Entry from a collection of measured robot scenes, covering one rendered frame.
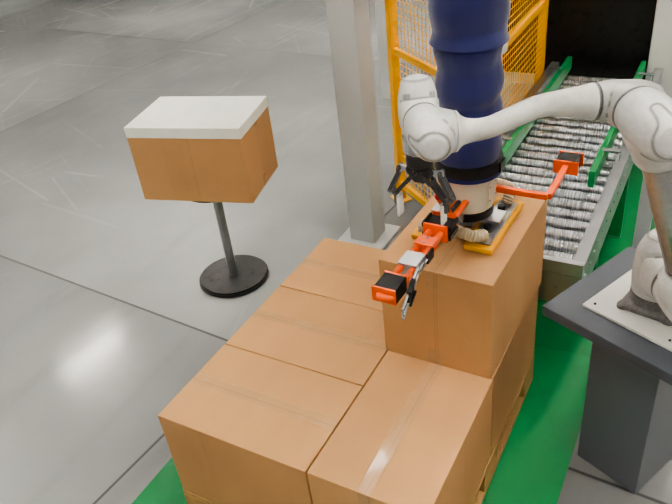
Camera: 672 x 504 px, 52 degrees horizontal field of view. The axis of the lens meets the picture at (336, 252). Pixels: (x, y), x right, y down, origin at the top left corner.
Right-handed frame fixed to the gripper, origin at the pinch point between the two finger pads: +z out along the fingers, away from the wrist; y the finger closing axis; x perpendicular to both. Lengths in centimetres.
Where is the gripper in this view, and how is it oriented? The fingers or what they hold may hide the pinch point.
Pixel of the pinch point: (421, 215)
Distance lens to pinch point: 201.2
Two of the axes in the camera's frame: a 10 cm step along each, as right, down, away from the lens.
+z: 1.0, 8.3, 5.5
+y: -8.6, -2.1, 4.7
